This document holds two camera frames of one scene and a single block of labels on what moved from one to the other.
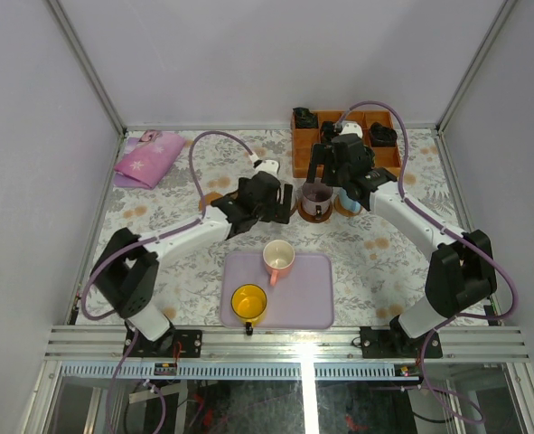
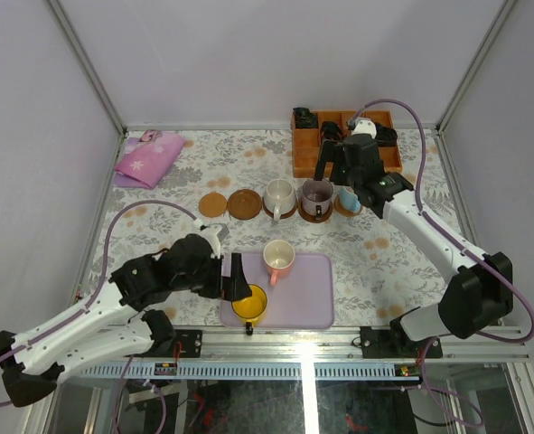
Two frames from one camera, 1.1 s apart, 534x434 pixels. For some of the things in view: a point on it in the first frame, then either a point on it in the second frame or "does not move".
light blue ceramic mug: [347, 202] does not move
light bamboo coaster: [338, 205] does not move
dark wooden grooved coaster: [311, 218] does not move
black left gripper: [275, 202] -> [226, 277]
